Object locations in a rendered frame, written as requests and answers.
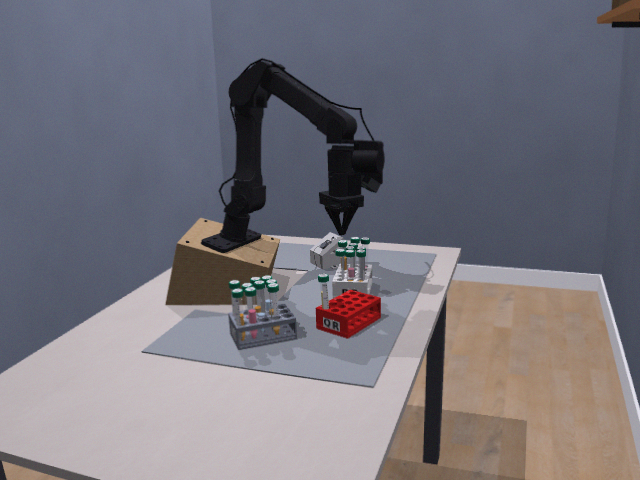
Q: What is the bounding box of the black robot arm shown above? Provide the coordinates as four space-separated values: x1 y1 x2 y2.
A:
201 61 384 253

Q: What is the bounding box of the grey tube rack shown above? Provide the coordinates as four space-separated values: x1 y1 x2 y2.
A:
228 303 297 350

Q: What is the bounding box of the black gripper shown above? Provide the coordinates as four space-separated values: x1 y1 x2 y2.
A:
319 171 364 235

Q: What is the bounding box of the grey bench mat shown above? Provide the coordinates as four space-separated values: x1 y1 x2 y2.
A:
141 243 437 388

